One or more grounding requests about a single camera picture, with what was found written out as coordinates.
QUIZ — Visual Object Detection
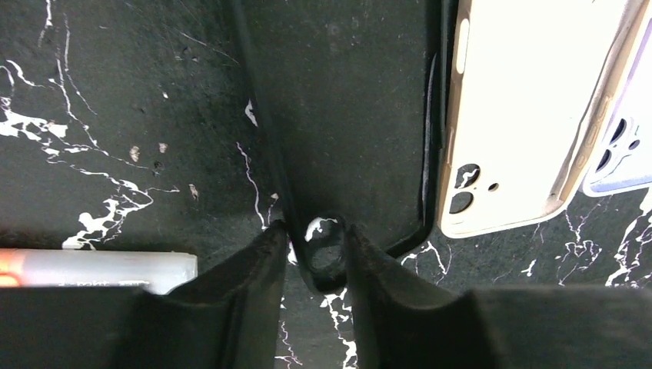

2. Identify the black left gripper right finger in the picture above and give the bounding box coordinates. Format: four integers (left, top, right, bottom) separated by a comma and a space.
344, 227, 651, 368

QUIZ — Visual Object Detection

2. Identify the black phone case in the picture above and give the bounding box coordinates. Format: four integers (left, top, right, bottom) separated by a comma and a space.
230, 1, 457, 294

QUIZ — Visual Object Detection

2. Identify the white tube on table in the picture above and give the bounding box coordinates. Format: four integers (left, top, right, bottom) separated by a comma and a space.
1, 249, 198, 294

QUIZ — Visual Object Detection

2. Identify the phone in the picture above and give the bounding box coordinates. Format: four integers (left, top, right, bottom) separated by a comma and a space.
437, 1, 651, 238

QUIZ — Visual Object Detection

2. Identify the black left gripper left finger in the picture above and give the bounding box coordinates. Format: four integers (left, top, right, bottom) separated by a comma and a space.
1, 221, 288, 368

